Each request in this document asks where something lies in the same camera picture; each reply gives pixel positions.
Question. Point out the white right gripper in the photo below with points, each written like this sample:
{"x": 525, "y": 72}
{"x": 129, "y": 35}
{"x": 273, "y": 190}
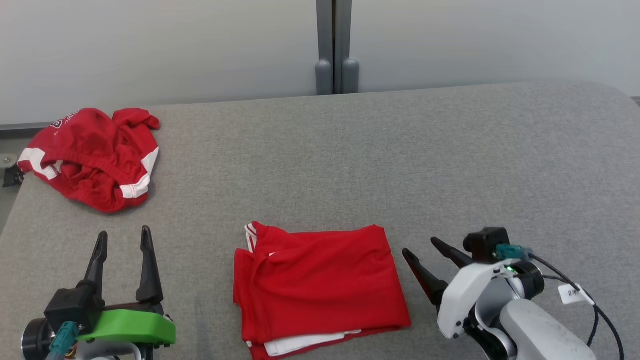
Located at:
{"x": 462, "y": 290}

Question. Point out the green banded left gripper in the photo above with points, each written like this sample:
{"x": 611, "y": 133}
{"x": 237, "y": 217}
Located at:
{"x": 130, "y": 325}

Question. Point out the red shorts with white stripes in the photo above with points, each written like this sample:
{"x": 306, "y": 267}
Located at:
{"x": 95, "y": 160}

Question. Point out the red jersey with white sleeves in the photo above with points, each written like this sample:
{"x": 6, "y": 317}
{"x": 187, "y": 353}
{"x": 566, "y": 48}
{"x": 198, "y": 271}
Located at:
{"x": 320, "y": 285}

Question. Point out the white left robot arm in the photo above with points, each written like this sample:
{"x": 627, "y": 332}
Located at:
{"x": 110, "y": 352}

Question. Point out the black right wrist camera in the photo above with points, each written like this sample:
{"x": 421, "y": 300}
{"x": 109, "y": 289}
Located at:
{"x": 485, "y": 245}

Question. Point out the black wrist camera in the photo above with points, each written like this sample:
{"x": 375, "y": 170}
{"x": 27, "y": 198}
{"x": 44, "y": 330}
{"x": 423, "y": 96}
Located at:
{"x": 70, "y": 302}
{"x": 485, "y": 245}

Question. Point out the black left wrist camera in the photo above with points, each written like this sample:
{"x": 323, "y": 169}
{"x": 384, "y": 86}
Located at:
{"x": 70, "y": 302}

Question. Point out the grey partition joint post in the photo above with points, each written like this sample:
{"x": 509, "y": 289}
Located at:
{"x": 337, "y": 50}

